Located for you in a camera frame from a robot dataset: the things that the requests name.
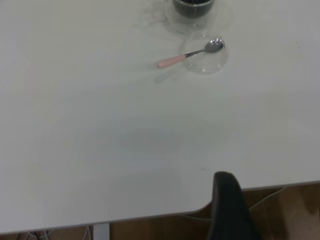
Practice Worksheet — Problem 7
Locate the clear glass cup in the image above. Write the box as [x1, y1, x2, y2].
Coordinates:
[163, 0, 221, 35]

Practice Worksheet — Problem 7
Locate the white cable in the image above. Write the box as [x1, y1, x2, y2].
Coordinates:
[83, 224, 93, 240]
[23, 228, 58, 240]

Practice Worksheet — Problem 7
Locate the dark coffee beans pile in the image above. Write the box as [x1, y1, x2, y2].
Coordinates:
[173, 0, 215, 19]

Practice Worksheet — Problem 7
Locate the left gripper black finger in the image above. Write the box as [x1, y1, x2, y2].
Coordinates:
[206, 171, 262, 240]

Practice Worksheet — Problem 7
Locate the clear glass saucer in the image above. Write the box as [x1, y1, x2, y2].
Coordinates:
[180, 31, 230, 74]

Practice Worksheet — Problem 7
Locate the pink handled metal spoon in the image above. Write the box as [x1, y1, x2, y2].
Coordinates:
[156, 41, 224, 69]

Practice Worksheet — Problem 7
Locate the white table leg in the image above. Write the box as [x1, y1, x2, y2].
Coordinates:
[93, 223, 111, 240]

